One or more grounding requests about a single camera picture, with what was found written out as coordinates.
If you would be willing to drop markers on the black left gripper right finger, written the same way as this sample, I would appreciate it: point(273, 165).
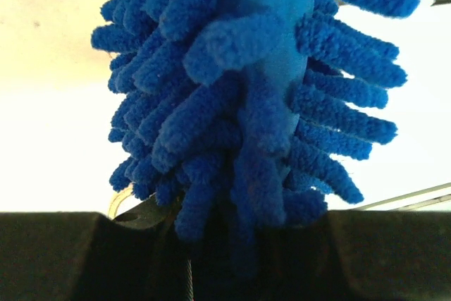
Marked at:
point(360, 255)

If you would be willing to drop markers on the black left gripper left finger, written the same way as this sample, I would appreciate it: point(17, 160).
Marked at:
point(86, 256)

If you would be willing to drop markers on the blue microfiber duster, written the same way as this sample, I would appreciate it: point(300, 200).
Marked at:
point(243, 105)

